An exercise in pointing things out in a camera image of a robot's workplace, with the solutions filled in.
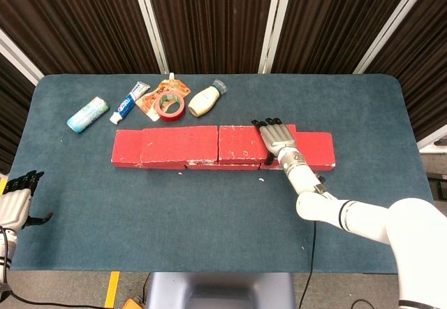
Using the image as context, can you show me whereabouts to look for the cream bottle clear cap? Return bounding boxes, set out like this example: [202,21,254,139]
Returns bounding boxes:
[187,79,227,117]

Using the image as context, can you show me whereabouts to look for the brown ribbed partition panel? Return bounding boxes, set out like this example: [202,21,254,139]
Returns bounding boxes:
[145,0,277,76]
[274,0,420,75]
[0,0,165,76]
[0,52,36,175]
[362,0,447,142]

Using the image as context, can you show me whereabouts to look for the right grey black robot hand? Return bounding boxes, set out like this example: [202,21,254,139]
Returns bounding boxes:
[250,117,297,166]

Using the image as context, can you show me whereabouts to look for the black box on floor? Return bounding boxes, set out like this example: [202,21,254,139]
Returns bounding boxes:
[427,172,447,201]

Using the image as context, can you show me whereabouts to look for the orange floor object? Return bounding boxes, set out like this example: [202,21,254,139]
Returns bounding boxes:
[122,297,147,309]

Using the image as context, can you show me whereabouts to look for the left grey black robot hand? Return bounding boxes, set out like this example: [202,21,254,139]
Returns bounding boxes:
[0,170,54,232]

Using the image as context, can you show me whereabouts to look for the blue felt table cover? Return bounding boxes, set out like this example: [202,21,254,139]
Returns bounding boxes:
[6,73,441,275]

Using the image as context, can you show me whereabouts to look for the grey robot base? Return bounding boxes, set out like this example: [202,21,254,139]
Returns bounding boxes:
[145,272,297,309]

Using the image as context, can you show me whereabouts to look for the orange spout pouch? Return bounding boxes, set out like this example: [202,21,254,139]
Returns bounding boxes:
[134,73,192,121]

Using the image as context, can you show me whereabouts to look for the blue white cylindrical canister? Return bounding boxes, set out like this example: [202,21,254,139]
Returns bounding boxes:
[66,96,110,134]

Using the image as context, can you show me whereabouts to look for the red foam brick white specks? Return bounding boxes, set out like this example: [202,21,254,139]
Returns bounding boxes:
[217,123,298,166]

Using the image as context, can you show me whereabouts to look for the blue white toothpaste tube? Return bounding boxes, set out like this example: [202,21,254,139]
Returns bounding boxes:
[109,80,151,125]

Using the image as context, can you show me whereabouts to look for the white partition post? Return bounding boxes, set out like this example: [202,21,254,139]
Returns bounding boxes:
[258,0,297,75]
[0,29,45,85]
[353,0,434,75]
[416,123,447,150]
[129,0,171,75]

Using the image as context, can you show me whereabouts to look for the red foam brick heavily chipped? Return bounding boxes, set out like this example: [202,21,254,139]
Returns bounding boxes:
[139,125,220,169]

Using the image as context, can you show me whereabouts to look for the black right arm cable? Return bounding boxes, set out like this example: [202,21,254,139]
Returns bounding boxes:
[299,220,317,308]

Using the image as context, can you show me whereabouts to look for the red tape roll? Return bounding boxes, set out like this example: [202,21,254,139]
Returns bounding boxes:
[154,91,186,122]

